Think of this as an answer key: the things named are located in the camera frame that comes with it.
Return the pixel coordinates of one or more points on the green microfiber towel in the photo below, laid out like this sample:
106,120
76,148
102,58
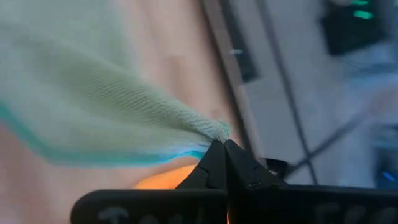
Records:
109,102

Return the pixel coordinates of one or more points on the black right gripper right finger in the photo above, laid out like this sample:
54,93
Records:
245,174

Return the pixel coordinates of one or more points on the orange microfiber towel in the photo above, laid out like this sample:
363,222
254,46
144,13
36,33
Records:
168,180

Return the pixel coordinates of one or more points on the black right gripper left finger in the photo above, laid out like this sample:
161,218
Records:
211,171

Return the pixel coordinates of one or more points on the black aluminium extrusion frame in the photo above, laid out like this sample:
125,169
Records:
239,56

